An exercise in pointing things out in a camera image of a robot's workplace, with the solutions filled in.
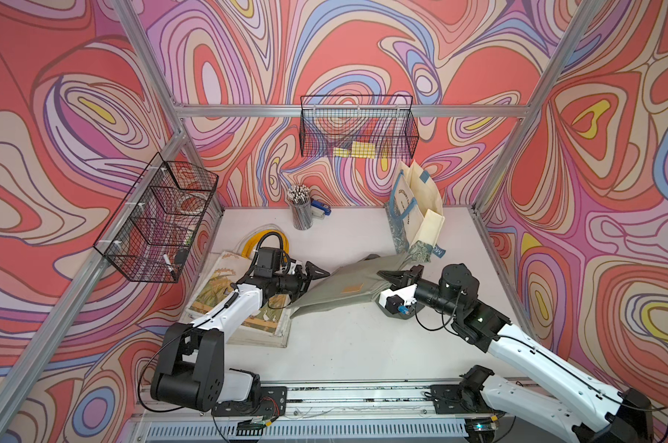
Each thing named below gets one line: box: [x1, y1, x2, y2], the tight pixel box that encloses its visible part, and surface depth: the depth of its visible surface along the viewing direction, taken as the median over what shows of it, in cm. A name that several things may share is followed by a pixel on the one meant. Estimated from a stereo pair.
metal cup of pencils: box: [286, 184, 313, 231], surface depth 104 cm
